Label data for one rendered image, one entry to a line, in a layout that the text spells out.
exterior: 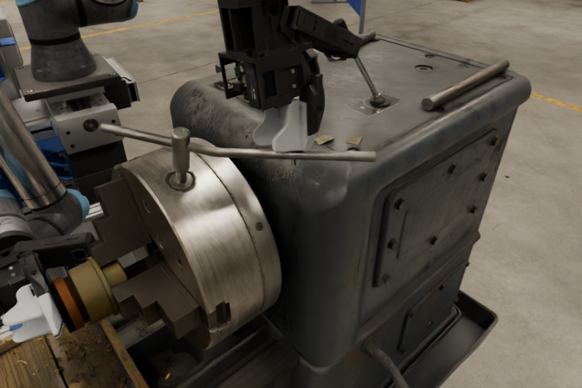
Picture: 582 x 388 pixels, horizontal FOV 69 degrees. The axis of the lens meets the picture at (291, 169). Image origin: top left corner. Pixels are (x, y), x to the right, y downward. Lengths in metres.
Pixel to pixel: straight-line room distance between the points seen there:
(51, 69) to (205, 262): 0.77
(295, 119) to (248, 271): 0.23
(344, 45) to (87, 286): 0.45
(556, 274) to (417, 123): 1.86
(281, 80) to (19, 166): 0.61
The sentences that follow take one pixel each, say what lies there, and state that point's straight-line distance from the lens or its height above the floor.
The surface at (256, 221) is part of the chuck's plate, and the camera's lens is 0.59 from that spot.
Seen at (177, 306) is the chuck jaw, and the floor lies 1.10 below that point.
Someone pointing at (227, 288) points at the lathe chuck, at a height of 1.12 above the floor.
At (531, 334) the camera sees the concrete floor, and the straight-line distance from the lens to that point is 2.15.
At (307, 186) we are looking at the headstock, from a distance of 0.56.
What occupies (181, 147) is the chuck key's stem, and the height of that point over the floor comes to 1.30.
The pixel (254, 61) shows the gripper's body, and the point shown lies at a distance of 0.42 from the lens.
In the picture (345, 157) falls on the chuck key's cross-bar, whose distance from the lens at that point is 0.50.
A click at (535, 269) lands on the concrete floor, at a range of 2.45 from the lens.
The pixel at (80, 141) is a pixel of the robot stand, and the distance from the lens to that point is 1.13.
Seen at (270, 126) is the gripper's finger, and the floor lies 1.32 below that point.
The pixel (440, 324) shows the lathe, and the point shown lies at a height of 0.57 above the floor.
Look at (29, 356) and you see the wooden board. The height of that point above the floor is 0.88.
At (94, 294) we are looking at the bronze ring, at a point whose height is 1.11.
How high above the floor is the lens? 1.56
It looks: 34 degrees down
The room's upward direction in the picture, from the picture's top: straight up
